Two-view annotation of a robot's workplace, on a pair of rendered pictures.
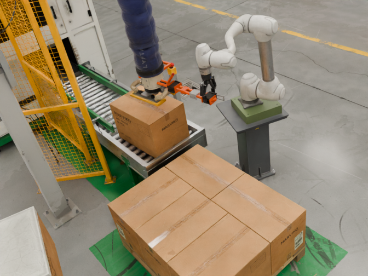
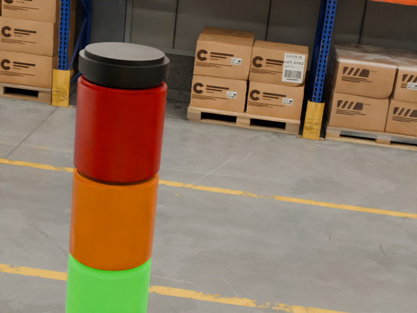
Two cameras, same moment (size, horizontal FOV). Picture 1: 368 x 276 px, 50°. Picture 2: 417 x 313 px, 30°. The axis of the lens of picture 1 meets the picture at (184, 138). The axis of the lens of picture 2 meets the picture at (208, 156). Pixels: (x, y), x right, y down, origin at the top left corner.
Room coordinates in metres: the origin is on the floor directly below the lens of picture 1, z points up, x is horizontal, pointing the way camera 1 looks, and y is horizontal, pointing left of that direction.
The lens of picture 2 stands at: (3.37, 1.45, 2.43)
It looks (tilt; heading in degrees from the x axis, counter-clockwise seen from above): 19 degrees down; 304
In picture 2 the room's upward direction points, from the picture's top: 7 degrees clockwise
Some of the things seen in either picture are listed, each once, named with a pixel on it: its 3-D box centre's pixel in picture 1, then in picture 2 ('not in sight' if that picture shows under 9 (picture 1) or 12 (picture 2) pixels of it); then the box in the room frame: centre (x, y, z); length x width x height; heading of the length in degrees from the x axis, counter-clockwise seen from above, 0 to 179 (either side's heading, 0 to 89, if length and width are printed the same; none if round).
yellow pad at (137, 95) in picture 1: (147, 96); not in sight; (2.85, 0.23, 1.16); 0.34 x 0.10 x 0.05; 41
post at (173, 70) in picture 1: (179, 109); not in sight; (3.58, -0.02, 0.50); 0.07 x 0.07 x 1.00; 33
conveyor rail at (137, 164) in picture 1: (86, 125); not in sight; (3.63, 1.00, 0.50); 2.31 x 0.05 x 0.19; 33
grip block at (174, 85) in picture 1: (174, 86); not in sight; (2.73, -0.01, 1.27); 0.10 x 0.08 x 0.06; 131
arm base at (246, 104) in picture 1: (249, 97); not in sight; (2.98, -0.64, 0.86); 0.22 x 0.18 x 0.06; 6
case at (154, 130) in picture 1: (149, 120); not in sight; (3.10, 0.28, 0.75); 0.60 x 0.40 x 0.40; 37
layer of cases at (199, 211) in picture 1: (203, 223); not in sight; (2.11, -0.02, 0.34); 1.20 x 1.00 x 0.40; 33
